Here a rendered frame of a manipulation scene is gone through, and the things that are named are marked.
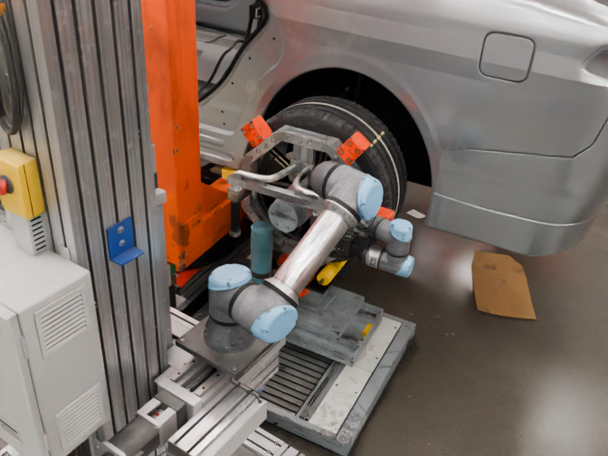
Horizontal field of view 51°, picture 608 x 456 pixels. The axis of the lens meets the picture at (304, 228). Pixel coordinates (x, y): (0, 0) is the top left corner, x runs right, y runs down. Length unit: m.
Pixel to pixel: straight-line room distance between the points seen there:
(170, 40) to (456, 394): 1.89
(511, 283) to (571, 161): 1.46
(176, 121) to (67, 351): 1.07
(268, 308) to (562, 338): 2.10
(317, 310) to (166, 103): 1.17
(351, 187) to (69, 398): 0.88
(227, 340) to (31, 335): 0.58
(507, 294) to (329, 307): 1.11
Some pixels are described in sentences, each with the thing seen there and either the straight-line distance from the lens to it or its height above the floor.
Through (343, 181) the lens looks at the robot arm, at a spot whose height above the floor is 1.27.
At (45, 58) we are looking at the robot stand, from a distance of 1.31.
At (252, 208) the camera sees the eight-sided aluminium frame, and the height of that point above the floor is 0.74.
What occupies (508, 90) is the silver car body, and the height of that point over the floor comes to 1.36.
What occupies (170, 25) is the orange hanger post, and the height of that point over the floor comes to 1.51.
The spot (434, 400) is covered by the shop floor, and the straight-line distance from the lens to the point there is 2.95.
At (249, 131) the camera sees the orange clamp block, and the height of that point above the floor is 1.08.
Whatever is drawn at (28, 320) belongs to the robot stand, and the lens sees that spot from 1.43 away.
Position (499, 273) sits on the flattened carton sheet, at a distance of 3.79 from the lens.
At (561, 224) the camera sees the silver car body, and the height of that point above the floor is 0.90.
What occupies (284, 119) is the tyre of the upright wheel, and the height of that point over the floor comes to 1.13.
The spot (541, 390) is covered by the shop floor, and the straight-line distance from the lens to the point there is 3.16.
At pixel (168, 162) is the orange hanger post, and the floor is 1.01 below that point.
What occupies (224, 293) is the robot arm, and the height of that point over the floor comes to 1.02.
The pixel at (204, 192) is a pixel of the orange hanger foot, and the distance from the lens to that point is 2.66.
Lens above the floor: 2.08
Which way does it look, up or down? 32 degrees down
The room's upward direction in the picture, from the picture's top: 4 degrees clockwise
